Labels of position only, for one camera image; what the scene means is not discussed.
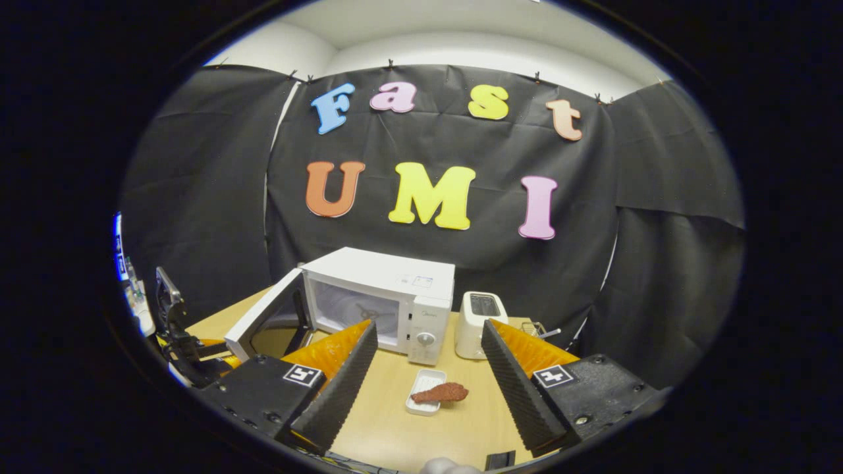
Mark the white microwave oven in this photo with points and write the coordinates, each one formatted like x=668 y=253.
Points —
x=382 y=270

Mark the black backdrop cloth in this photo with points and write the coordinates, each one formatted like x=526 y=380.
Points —
x=500 y=263

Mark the white toaster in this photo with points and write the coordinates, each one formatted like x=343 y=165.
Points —
x=477 y=329

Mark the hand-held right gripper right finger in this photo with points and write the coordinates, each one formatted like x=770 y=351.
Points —
x=517 y=395

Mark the clear plastic water bottle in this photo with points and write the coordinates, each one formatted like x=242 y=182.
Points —
x=135 y=280

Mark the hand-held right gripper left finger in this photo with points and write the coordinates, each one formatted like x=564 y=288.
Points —
x=342 y=388

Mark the white divided bean tray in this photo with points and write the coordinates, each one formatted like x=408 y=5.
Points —
x=145 y=319

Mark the brown meat slice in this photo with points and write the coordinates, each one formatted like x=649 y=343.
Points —
x=444 y=393

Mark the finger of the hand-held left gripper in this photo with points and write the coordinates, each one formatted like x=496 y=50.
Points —
x=214 y=352

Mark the white rectangular dish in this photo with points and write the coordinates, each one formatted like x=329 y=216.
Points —
x=425 y=380

